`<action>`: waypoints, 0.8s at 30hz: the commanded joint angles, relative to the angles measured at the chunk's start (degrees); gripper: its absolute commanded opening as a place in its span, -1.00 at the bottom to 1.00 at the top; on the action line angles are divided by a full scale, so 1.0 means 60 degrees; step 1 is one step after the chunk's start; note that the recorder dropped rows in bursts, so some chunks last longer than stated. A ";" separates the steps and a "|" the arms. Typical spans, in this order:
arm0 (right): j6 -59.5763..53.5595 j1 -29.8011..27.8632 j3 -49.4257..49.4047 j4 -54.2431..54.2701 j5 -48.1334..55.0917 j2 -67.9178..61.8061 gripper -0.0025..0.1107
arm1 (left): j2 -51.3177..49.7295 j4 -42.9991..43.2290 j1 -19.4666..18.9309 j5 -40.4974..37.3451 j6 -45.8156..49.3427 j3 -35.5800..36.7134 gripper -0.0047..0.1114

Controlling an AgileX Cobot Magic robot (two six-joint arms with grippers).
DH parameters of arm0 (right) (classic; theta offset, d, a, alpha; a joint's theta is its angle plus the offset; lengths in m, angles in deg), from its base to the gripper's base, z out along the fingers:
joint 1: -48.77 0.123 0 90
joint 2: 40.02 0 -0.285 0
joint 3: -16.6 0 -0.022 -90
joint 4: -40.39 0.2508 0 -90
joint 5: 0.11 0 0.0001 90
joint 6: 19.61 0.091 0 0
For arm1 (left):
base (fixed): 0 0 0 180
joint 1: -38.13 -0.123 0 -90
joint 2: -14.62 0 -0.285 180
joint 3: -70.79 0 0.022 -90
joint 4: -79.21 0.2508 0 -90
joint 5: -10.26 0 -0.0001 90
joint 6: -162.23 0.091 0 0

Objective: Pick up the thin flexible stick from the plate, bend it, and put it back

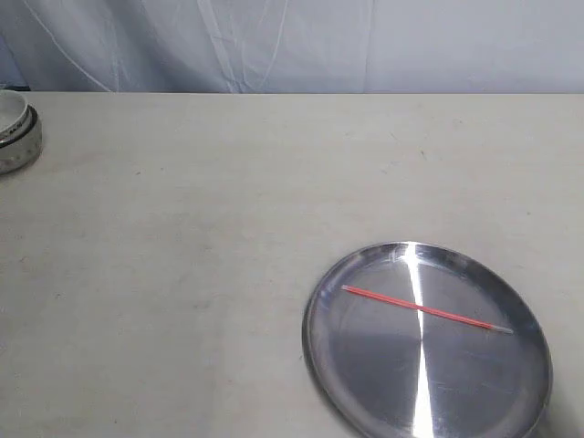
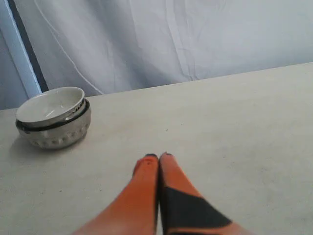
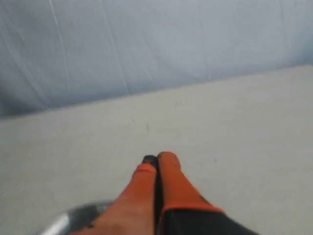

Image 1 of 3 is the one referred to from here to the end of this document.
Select thin red straw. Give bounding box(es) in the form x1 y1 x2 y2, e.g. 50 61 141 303
341 285 514 335

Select white backdrop cloth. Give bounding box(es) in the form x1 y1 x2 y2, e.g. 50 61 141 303
1 1 583 93

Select round steel plate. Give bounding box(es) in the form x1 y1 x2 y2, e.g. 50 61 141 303
302 242 553 437

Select white patterned bowl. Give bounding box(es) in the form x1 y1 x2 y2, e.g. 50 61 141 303
1 89 43 175

